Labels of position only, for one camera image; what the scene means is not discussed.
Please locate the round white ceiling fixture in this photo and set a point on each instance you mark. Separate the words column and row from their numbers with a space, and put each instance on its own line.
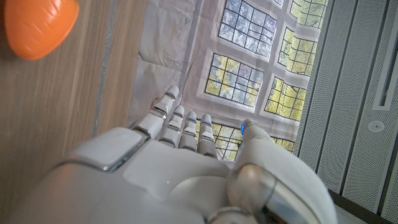
column 376, row 126

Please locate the orange toy carrot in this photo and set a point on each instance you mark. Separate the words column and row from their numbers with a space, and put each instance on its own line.
column 37, row 28

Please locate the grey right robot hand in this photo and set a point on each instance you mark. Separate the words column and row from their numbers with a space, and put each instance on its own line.
column 149, row 183

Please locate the printed window backdrop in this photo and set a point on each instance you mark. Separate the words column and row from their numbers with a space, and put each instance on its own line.
column 192, row 56

